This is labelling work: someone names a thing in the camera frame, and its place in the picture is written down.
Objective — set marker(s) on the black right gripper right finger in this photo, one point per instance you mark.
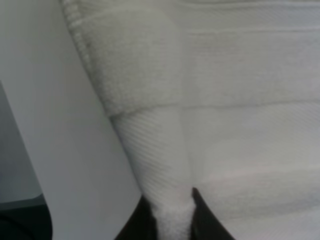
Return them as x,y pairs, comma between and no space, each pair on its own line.
205,225

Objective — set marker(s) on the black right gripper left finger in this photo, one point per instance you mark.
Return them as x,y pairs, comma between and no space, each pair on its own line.
141,225

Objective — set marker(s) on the white towel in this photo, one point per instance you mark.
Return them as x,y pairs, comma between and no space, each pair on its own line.
218,95

